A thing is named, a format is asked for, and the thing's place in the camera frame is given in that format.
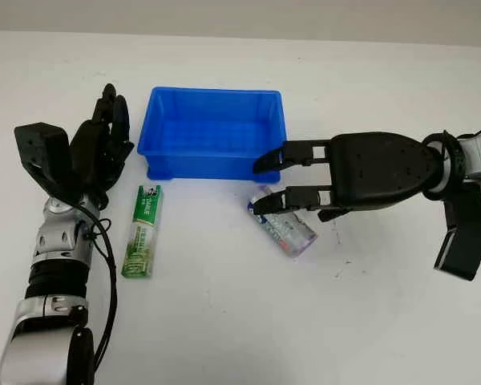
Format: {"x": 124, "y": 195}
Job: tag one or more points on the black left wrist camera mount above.
{"x": 40, "y": 152}

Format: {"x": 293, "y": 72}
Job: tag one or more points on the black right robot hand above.
{"x": 369, "y": 172}

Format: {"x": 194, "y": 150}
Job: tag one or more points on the green toothpaste box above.
{"x": 142, "y": 232}

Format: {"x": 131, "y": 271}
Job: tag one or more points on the clear cylindrical container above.
{"x": 292, "y": 234}

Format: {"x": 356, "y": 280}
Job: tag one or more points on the blue plastic tray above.
{"x": 208, "y": 136}

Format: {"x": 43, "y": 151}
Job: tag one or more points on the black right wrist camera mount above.
{"x": 465, "y": 236}

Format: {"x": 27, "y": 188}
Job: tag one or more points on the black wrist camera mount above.
{"x": 465, "y": 236}
{"x": 40, "y": 152}

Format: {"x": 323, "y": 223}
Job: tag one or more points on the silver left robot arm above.
{"x": 52, "y": 272}

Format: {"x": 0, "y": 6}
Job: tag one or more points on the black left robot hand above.
{"x": 88, "y": 156}

